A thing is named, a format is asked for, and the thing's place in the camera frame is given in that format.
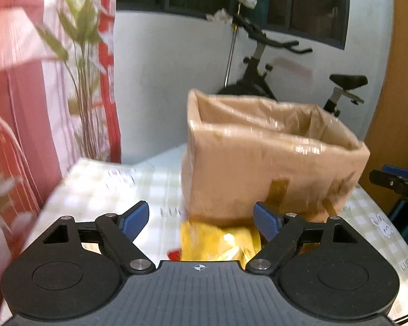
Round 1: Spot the red snack packet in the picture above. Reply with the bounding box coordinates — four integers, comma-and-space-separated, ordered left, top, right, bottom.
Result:
167, 249, 181, 261

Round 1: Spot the yellow snack packet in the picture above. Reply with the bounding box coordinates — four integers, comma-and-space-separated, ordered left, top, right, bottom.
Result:
180, 221, 262, 268

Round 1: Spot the wooden door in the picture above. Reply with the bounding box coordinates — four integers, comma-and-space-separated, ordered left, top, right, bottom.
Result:
360, 0, 408, 214

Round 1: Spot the taped cardboard box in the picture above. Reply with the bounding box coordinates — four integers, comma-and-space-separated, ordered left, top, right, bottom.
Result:
181, 89, 370, 226

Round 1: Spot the black exercise bike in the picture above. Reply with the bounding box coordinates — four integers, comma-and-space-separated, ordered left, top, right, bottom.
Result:
217, 13, 369, 118

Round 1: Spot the red white curtain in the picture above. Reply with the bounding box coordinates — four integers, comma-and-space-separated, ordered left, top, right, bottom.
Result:
0, 0, 121, 310

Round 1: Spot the green potted plant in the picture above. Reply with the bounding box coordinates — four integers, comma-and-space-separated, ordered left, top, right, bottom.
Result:
36, 0, 115, 161

